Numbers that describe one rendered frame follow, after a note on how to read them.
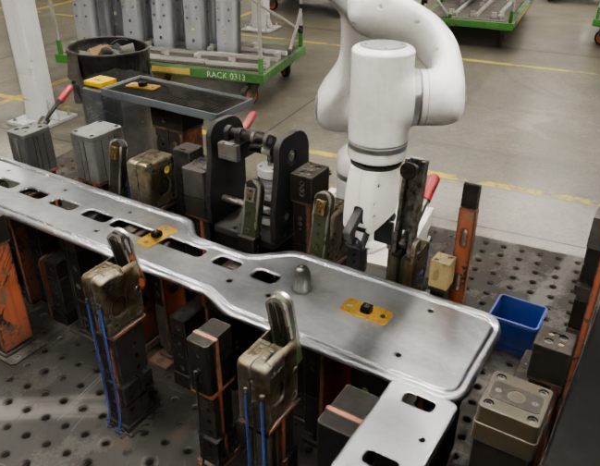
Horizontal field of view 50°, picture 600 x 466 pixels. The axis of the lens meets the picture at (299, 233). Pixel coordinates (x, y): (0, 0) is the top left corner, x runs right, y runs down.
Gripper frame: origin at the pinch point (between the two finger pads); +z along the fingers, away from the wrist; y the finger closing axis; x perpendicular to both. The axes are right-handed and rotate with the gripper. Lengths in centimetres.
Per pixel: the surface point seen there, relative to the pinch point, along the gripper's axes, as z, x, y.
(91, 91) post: -1, -96, -30
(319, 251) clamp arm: 12.5, -16.8, -13.2
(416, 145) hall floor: 112, -113, -308
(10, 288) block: 26, -76, 16
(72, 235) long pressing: 12, -62, 8
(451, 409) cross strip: 12.0, 19.7, 13.4
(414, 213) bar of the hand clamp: -0.7, 1.4, -13.9
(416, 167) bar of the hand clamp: -9.3, 1.2, -13.2
